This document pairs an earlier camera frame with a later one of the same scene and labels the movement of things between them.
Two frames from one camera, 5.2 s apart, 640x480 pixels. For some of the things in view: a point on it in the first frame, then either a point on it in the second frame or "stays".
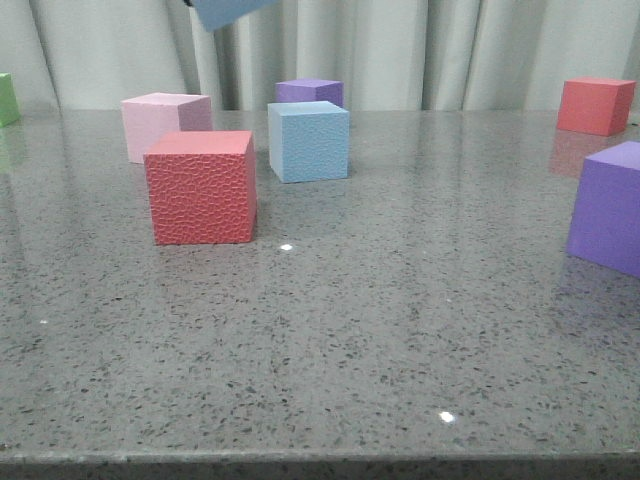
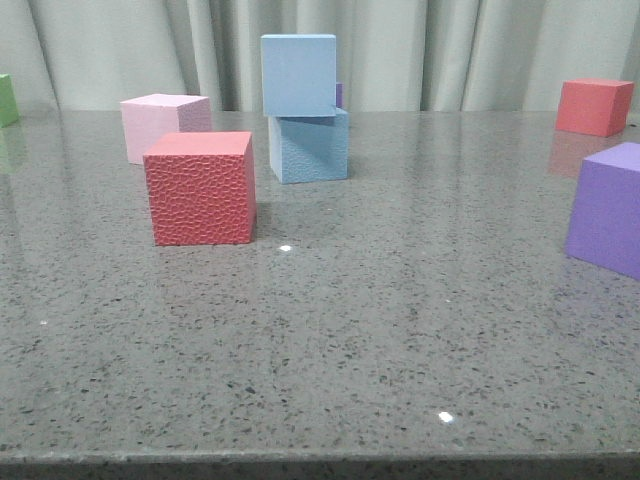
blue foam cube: x=216 y=12 to x=299 y=75
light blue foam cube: x=308 y=141 stays
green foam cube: x=9 y=110 stays
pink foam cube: x=148 y=116 stays
